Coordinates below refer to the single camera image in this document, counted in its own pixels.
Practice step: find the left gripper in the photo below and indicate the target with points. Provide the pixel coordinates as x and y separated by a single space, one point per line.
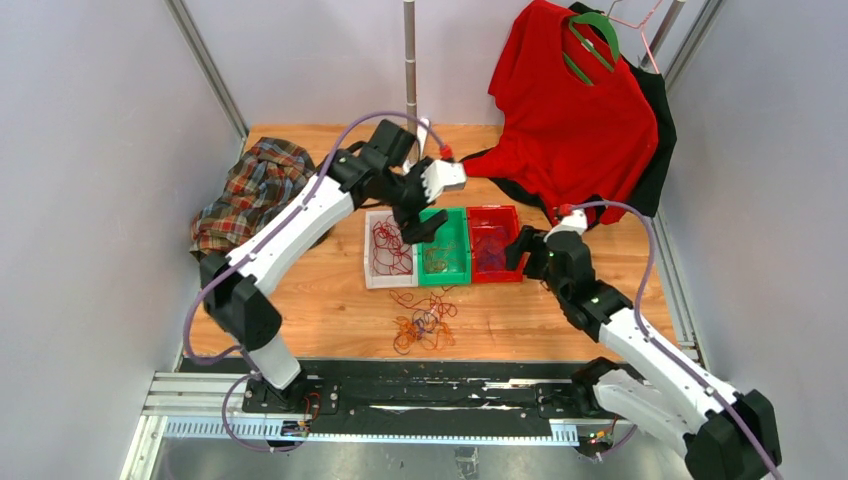
423 231

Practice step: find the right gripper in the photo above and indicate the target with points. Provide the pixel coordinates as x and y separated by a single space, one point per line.
532 242

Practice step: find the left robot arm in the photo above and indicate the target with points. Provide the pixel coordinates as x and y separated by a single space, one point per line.
236 287

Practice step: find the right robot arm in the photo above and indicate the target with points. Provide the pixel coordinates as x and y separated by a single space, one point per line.
718 431

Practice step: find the red plastic bin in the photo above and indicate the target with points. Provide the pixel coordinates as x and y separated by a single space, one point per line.
491 229

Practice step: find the green plastic bin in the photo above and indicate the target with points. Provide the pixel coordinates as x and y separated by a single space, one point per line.
447 260

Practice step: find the white plastic bin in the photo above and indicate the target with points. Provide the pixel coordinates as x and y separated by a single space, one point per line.
389 263

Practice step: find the black t-shirt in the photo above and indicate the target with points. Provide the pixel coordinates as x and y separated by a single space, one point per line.
656 132

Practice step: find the red t-shirt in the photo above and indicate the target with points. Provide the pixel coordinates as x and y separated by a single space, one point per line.
570 126

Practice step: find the plaid shirt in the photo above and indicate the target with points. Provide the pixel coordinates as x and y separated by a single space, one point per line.
265 179

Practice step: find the clothes rack pole with base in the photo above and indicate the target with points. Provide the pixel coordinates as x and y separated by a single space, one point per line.
409 29

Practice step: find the green hanger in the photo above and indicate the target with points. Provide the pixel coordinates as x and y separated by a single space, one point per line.
590 48

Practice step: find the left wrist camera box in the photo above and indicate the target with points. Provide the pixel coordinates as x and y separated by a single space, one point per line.
443 176

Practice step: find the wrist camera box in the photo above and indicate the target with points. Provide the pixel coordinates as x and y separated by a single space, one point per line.
443 176
570 219

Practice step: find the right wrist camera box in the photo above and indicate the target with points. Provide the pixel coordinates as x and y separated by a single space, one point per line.
570 219

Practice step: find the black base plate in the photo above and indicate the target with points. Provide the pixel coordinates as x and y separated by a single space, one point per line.
429 398

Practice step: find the pink wire hanger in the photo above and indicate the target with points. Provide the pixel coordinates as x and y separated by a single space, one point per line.
638 17

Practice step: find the aluminium frame rail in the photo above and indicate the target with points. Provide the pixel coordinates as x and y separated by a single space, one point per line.
193 37

